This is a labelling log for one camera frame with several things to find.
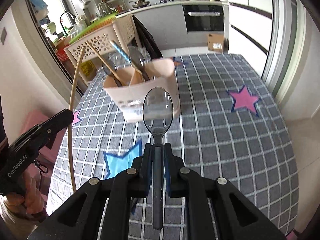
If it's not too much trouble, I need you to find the pink plastic stool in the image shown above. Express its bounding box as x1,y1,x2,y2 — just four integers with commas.
21,109,73,164

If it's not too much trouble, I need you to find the grey checkered tablecloth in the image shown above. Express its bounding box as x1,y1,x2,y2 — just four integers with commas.
46,52,301,240

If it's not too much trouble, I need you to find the white refrigerator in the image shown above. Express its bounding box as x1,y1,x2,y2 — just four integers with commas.
228,0,273,76

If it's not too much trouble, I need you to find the blue floral patterned chopstick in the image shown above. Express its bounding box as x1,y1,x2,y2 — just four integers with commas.
109,40,131,67

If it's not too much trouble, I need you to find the built-in black oven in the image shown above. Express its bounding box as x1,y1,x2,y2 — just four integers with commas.
183,4,225,32

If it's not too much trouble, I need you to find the plain wooden chopstick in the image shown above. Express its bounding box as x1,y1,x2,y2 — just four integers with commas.
86,40,126,87
67,46,87,194

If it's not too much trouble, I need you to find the beige perforated plastic rack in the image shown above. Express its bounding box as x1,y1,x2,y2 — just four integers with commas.
64,15,142,66

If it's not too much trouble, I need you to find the dark metal spoon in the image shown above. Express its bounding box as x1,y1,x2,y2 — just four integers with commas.
129,46,150,81
143,87,174,230

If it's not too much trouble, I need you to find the pink utensil holder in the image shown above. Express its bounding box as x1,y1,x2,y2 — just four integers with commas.
103,58,181,123

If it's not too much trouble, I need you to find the brass pot with lid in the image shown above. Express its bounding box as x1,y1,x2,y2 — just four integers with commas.
130,0,150,9

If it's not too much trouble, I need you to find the left hand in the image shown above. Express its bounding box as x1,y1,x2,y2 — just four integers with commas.
3,171,44,216

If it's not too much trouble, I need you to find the green tray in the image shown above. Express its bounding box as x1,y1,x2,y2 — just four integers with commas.
69,13,117,44

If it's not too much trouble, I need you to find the cardboard box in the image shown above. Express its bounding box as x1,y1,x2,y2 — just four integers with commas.
207,34,225,53

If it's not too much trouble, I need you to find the black kitchen faucet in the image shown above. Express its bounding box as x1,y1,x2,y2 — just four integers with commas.
59,11,76,37

